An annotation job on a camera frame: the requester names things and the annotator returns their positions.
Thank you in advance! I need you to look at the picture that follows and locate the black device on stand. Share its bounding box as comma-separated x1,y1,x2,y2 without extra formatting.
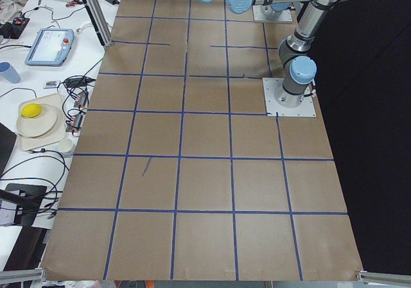
1,183,47,226

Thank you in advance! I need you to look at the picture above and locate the brown relay board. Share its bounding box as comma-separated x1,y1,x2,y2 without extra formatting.
66,111,85,134
73,90,89,108

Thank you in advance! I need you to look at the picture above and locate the white paper cup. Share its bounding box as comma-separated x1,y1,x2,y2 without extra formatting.
57,138,76,157

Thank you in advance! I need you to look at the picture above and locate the cream square tray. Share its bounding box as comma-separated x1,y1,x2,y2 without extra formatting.
16,94,66,151

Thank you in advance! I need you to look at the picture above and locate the cream round plate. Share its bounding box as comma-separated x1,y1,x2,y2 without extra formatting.
16,105,57,137

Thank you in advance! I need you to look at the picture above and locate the yellow lemon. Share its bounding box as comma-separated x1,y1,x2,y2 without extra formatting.
21,103,42,118

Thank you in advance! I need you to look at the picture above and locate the near blue teach pendant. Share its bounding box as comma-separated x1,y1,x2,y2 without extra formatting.
25,28,74,67

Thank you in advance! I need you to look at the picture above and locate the light blue cup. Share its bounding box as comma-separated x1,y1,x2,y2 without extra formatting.
0,62,21,83

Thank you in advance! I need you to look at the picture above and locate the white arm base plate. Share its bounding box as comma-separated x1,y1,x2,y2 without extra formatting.
263,78,317,118

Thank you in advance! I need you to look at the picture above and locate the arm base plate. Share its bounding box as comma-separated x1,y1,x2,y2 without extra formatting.
252,3,292,24

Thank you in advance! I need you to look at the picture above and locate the black cable bundle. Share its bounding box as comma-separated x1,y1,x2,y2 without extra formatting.
0,148,71,220

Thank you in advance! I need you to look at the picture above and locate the aluminium frame post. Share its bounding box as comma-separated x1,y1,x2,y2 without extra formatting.
82,0,112,47

